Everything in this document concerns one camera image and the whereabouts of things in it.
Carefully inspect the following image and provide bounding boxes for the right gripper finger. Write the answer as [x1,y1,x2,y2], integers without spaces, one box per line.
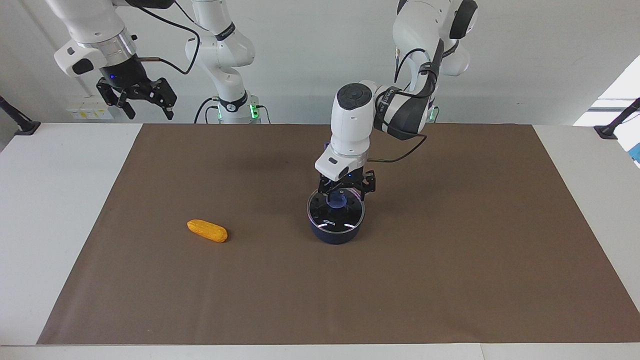
[96,80,137,121]
[145,77,177,120]

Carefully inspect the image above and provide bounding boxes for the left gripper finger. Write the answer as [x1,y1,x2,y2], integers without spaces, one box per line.
[318,186,344,207]
[350,172,377,201]

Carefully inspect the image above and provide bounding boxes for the glass lid with blue knob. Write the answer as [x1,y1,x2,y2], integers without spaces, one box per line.
[307,187,366,235]

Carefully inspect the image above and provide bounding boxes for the yellow toy corn cob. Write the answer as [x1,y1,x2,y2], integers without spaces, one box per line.
[187,219,229,244]

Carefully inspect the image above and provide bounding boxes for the black clamp stand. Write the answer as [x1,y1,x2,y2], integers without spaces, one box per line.
[594,97,640,140]
[0,95,41,137]

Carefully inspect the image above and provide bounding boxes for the brown table mat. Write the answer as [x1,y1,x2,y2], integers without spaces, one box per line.
[36,123,640,346]

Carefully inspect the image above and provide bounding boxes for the white wall socket strip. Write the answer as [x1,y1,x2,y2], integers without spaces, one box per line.
[66,100,115,121]

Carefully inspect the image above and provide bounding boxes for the blue saucepan with handle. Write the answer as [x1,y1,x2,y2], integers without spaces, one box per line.
[306,141,367,246]

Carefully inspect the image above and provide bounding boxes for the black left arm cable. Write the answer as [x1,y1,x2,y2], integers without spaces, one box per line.
[367,40,446,164]

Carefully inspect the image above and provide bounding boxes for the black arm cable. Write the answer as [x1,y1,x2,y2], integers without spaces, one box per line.
[367,40,446,164]
[125,0,202,76]

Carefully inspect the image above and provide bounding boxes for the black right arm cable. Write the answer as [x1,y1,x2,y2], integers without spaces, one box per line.
[125,0,202,76]

